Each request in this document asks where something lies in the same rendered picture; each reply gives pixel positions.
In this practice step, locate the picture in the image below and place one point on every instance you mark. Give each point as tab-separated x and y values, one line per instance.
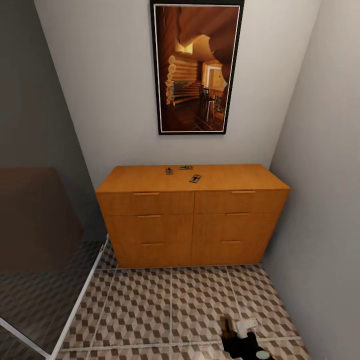
195	46

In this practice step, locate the cabinet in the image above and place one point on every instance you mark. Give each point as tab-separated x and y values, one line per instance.
157	220

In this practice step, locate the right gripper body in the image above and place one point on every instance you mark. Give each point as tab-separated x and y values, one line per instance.
238	345

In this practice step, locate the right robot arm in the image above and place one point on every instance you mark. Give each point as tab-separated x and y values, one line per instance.
244	345

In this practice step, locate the door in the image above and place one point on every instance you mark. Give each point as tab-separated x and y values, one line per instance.
51	224
13	348

